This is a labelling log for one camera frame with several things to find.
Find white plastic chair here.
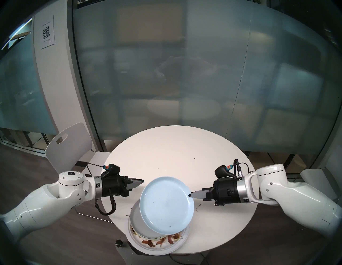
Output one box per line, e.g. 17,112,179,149
45,122,114,223
300,168,338,203

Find linear ceiling light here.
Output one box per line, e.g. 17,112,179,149
1,19,33,50

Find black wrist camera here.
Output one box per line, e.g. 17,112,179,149
101,164,121,177
215,165,238,179

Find light blue plastic plate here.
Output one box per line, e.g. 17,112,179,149
139,176,195,235

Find black floor cable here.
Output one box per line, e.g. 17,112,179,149
168,252,209,265

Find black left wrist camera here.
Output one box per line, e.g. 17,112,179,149
101,164,121,177

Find grey plastic plate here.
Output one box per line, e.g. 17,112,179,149
130,200,167,239

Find QR code paper sign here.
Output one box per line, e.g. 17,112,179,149
40,15,56,50

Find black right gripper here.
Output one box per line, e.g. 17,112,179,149
188,178,239,206

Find metal storage rack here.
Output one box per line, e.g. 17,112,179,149
0,128,58,157
246,151,320,177

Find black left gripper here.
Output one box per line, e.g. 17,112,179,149
100,174,145,199

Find thick black looped cable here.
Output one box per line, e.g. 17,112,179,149
95,196,117,216

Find thin black camera cable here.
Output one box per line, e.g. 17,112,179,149
85,163,106,177
233,159,250,177

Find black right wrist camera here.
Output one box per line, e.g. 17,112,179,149
215,165,238,179

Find large white paper plate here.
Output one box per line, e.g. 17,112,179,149
127,211,191,254

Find brown food leftovers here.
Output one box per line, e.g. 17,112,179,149
130,224,185,247

